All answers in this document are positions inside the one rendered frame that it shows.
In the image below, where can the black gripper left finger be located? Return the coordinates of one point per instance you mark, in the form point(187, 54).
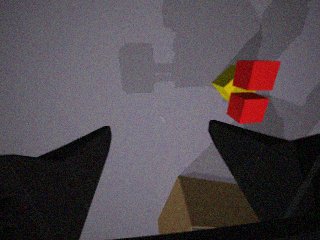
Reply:
point(57, 188)

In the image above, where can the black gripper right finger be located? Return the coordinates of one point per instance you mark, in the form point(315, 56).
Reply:
point(272, 173)

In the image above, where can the red cube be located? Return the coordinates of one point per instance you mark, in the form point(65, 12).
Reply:
point(257, 75)
point(247, 107)

